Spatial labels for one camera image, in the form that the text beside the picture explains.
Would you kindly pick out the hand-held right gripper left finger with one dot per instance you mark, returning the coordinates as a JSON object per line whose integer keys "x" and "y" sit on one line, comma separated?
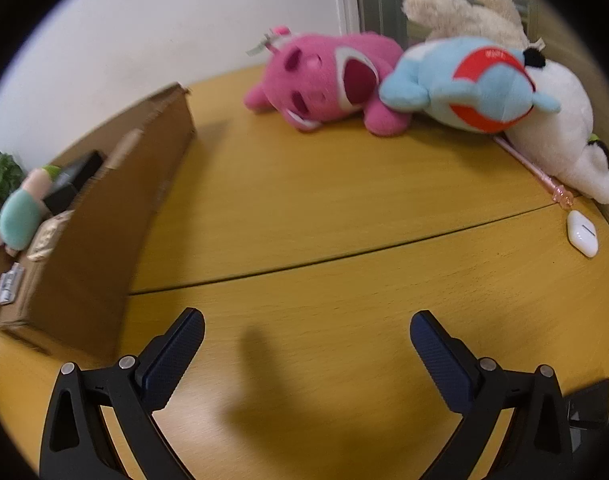
{"x": 172, "y": 360}

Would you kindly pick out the light blue plush toy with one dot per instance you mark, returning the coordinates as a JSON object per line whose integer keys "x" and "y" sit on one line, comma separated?
{"x": 419, "y": 85}

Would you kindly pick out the small black box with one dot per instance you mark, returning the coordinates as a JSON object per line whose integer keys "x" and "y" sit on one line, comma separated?
{"x": 79, "y": 170}

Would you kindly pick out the cream fluffy plush toy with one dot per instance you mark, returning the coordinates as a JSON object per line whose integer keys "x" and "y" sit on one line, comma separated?
{"x": 484, "y": 15}

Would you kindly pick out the pastel green pink plush toy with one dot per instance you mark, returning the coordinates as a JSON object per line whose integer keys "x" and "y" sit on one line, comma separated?
{"x": 17, "y": 215}

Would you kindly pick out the green potted plant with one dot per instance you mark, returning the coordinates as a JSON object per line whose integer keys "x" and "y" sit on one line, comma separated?
{"x": 2, "y": 180}

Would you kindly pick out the white earbuds case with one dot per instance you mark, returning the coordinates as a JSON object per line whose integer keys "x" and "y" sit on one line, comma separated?
{"x": 581, "y": 235}

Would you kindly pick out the white plush dog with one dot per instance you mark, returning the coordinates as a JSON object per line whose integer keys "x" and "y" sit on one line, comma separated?
{"x": 559, "y": 125}

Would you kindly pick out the pink pen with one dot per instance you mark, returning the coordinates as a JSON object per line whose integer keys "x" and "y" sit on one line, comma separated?
{"x": 534, "y": 172}

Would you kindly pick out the pink plush bear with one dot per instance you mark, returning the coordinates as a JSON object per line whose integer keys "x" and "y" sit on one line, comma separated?
{"x": 309, "y": 80}

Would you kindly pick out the glass partition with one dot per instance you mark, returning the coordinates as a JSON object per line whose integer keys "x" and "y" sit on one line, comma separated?
{"x": 384, "y": 0}

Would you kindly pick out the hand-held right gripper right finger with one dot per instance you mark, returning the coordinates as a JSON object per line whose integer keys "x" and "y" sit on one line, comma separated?
{"x": 442, "y": 360}

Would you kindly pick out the brown cardboard box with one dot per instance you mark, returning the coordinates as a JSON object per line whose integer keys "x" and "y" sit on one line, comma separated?
{"x": 109, "y": 240}

